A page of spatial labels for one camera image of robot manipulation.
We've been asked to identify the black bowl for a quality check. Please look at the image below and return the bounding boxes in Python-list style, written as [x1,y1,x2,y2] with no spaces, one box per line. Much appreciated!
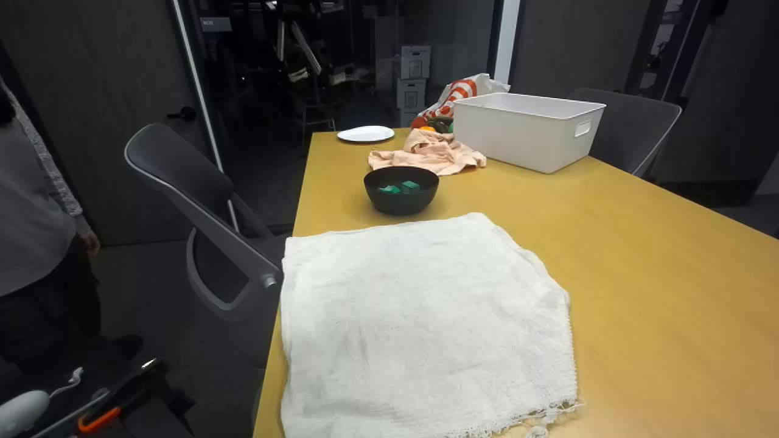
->
[364,165,438,217]

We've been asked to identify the white terry towel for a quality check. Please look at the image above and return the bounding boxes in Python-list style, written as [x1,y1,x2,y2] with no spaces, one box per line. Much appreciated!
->
[281,214,578,438]

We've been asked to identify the peach patterned cloth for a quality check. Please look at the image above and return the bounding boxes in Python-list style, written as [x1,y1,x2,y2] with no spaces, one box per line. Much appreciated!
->
[367,128,488,176]

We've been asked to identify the white plate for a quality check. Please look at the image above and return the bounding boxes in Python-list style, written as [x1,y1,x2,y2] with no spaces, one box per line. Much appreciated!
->
[336,125,394,143]

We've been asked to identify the orange white striped bag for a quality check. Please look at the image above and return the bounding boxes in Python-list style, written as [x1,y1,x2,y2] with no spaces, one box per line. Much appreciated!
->
[411,74,511,128]

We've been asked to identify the grey office chair left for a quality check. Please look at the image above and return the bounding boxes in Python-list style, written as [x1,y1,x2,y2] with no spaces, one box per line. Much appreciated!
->
[125,125,287,322]

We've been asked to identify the grey office chair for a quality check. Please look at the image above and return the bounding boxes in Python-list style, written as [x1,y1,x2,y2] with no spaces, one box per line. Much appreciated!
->
[573,87,681,176]
[125,125,287,322]

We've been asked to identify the white plastic bin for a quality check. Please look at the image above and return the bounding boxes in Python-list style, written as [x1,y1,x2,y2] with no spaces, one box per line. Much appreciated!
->
[453,92,606,172]

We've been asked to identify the grey office chair far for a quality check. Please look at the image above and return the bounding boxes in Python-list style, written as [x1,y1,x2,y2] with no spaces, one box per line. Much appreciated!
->
[573,87,681,176]

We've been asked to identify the person in grey shirt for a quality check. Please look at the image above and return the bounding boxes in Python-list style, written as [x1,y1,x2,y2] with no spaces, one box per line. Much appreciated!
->
[0,83,102,373]

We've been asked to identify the orange handled tool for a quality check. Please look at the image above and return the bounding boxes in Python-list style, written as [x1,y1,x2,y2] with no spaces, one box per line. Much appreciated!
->
[75,357,160,435]

